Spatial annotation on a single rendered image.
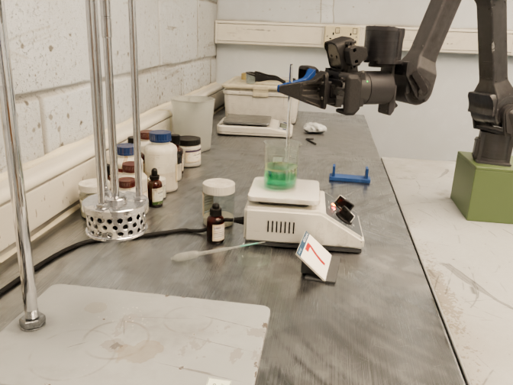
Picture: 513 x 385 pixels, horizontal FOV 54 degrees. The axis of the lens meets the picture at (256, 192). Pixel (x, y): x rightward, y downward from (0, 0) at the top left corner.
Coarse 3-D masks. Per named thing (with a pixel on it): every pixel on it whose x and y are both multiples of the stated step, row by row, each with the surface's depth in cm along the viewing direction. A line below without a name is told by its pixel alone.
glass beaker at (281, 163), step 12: (276, 144) 88; (300, 144) 85; (264, 156) 86; (276, 156) 83; (288, 156) 83; (264, 168) 86; (276, 168) 84; (288, 168) 84; (264, 180) 86; (276, 180) 84; (288, 180) 85
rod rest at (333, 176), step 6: (366, 168) 123; (330, 174) 126; (336, 174) 126; (342, 174) 126; (366, 174) 123; (336, 180) 124; (342, 180) 124; (348, 180) 123; (354, 180) 123; (360, 180) 123; (366, 180) 123
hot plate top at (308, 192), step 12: (300, 180) 92; (312, 180) 92; (252, 192) 84; (264, 192) 84; (276, 192) 85; (288, 192) 85; (300, 192) 85; (312, 192) 85; (300, 204) 82; (312, 204) 82
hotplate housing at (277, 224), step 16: (320, 192) 92; (256, 208) 83; (272, 208) 83; (288, 208) 83; (304, 208) 83; (320, 208) 84; (256, 224) 83; (272, 224) 83; (288, 224) 83; (304, 224) 82; (320, 224) 82; (336, 224) 82; (256, 240) 85; (272, 240) 84; (288, 240) 84; (320, 240) 83; (336, 240) 83; (352, 240) 82
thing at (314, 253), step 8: (312, 240) 81; (304, 248) 76; (312, 248) 78; (320, 248) 80; (304, 256) 74; (312, 256) 76; (320, 256) 78; (312, 264) 74; (320, 264) 76; (320, 272) 74
